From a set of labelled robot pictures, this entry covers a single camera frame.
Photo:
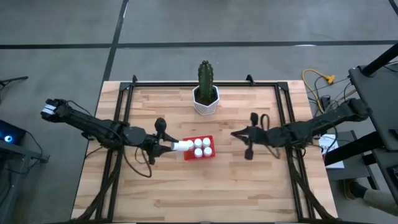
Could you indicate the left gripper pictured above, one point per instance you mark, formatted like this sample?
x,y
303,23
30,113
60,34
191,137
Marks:
x,y
154,141

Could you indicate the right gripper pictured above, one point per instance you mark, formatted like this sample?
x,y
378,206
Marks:
x,y
259,137

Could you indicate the red plastic basket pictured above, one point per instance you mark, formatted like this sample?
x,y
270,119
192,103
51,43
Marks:
x,y
189,156

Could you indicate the cactus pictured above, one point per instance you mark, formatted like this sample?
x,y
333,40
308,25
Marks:
x,y
206,81

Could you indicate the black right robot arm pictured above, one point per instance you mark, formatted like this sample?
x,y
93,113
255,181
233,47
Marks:
x,y
311,126

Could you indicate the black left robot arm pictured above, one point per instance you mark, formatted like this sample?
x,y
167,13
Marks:
x,y
93,126

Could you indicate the white paper sheet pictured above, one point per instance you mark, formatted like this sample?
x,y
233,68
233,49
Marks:
x,y
329,143

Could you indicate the black power strip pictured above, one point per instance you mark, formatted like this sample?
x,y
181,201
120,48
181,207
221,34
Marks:
x,y
325,101

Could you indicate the black side table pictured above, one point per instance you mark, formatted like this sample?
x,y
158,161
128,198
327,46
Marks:
x,y
379,93

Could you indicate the grey metal stand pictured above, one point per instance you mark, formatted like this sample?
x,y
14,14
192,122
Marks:
x,y
21,152

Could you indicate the black computer with blue light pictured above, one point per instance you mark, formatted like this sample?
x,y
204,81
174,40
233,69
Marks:
x,y
15,132

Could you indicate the person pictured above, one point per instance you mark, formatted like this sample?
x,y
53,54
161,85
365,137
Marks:
x,y
379,199

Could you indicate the black diagonal pole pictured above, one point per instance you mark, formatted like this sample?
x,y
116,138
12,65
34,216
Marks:
x,y
381,60

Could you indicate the black tripod leg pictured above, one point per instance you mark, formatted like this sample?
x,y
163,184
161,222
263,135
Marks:
x,y
15,80

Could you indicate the black aluminium rig frame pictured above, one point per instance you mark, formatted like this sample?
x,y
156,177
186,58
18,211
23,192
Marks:
x,y
171,84

